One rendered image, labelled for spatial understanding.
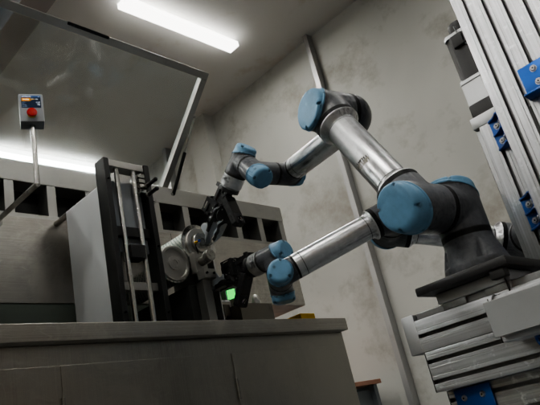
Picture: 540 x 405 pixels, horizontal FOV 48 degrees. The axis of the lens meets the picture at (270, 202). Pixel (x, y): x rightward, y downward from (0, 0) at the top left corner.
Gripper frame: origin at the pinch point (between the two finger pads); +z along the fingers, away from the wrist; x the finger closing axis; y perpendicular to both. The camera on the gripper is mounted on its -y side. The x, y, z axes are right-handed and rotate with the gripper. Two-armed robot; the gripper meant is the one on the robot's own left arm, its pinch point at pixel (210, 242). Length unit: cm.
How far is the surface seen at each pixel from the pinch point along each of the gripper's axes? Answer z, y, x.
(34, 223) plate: 17, 37, 44
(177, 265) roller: 8.1, -3.5, 13.2
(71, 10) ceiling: -35, 342, -81
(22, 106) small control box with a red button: -22, 36, 60
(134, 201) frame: -10.3, 0.7, 34.8
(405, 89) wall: -84, 160, -287
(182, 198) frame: 5, 52, -24
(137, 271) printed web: 16.1, 5.8, 20.4
